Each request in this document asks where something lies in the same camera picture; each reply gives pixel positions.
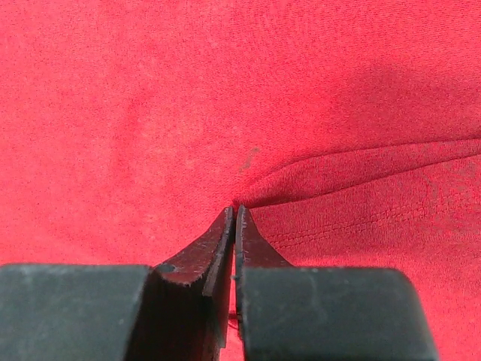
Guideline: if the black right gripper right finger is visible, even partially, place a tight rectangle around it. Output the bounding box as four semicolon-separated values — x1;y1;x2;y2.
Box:
235;207;438;360

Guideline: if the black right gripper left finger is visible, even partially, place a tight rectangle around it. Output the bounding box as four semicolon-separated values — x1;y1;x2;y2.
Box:
1;208;233;360

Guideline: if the bright red t shirt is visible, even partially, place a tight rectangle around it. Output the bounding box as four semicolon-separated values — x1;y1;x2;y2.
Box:
1;1;480;360

